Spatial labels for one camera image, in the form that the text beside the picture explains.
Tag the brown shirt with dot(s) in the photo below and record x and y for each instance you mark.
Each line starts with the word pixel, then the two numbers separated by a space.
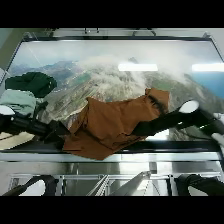
pixel 110 125

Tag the silver frame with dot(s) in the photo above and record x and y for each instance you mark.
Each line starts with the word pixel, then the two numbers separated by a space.
pixel 110 166

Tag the cream garment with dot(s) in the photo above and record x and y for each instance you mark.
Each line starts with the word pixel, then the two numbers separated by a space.
pixel 10 139

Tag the pale green garment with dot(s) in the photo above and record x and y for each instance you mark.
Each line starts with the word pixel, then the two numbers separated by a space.
pixel 19 101

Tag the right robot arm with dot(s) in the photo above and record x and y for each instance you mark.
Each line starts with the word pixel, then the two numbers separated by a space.
pixel 173 120

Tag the dark green garment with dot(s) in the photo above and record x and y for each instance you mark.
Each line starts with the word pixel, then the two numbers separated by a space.
pixel 33 82

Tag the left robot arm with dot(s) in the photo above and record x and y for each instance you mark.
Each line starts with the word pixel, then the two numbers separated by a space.
pixel 23 125

